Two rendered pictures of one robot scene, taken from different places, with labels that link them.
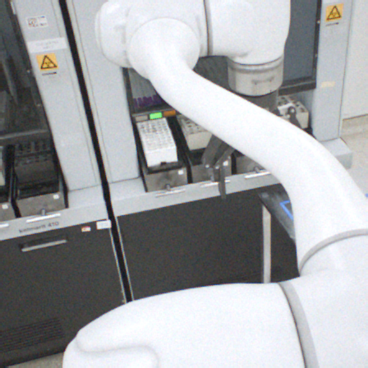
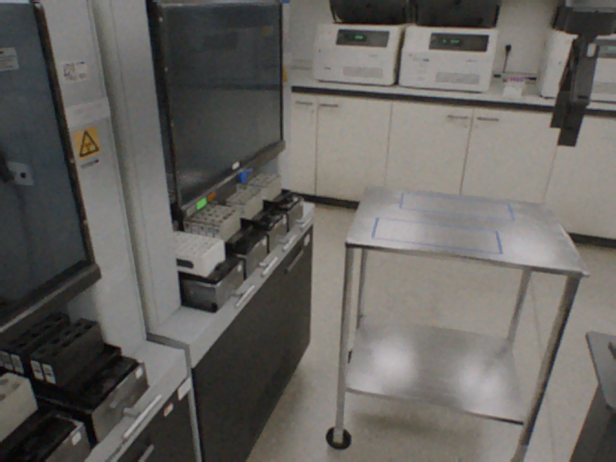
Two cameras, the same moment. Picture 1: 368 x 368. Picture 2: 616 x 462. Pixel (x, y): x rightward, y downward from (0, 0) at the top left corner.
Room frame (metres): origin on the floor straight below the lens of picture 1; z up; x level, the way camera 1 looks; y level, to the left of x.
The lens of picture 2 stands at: (0.85, 0.87, 1.41)
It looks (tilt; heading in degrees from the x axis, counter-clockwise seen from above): 26 degrees down; 298
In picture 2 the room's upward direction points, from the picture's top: 1 degrees clockwise
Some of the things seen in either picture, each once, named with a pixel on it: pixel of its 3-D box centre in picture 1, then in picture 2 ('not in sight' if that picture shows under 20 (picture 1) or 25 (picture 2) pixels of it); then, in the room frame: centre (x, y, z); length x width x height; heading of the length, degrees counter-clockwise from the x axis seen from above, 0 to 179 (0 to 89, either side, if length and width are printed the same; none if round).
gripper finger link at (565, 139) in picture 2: (221, 180); (570, 126); (0.84, -0.06, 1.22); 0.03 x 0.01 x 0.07; 9
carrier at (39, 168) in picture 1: (35, 169); (74, 353); (1.51, 0.48, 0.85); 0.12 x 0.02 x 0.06; 99
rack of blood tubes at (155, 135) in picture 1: (154, 135); (163, 249); (1.67, 0.10, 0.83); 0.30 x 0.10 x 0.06; 9
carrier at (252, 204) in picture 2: not in sight; (251, 205); (1.62, -0.21, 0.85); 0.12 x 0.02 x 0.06; 98
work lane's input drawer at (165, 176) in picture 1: (150, 130); (123, 258); (1.80, 0.12, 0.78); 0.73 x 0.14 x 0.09; 9
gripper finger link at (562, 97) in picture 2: not in sight; (561, 110); (0.86, -0.19, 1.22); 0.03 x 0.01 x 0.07; 9
